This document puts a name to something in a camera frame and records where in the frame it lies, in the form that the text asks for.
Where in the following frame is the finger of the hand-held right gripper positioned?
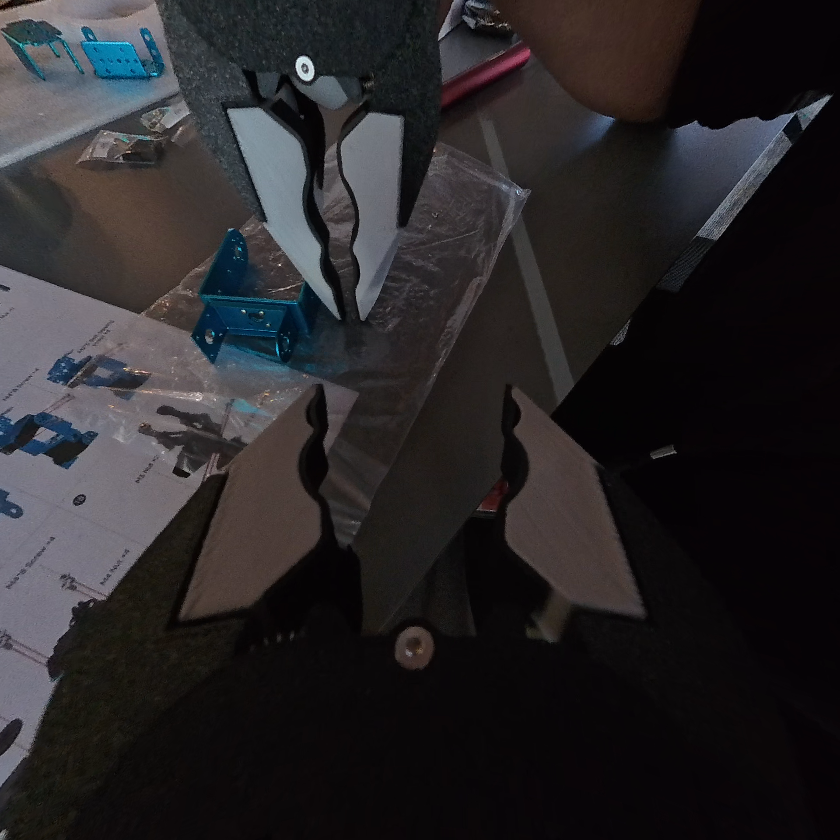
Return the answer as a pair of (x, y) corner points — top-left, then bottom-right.
(225, 101), (347, 324)
(335, 107), (406, 324)

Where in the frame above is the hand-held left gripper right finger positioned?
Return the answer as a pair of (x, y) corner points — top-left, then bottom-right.
(499, 384), (648, 642)

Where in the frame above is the pile of small parts bags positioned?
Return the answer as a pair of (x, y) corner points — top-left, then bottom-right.
(74, 104), (193, 169)

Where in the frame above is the assembly instruction sheet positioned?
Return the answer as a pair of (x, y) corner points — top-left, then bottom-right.
(0, 264), (362, 785)

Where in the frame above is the small blue metal bracket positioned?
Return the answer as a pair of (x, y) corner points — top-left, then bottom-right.
(0, 18), (88, 82)

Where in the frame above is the person's right forearm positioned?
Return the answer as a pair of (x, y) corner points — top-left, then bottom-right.
(515, 0), (840, 130)

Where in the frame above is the clear plastic bag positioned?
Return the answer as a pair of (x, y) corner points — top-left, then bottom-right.
(140, 140), (532, 549)

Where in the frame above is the grey foam board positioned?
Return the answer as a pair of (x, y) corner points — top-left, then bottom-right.
(0, 0), (183, 169)

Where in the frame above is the red pen-shaped screwdriver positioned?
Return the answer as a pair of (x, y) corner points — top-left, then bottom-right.
(438, 41), (534, 110)

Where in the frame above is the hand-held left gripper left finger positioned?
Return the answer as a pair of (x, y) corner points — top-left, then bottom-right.
(171, 384), (363, 624)

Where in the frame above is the blue perforated metal plate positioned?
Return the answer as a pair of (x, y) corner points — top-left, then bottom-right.
(79, 25), (166, 81)

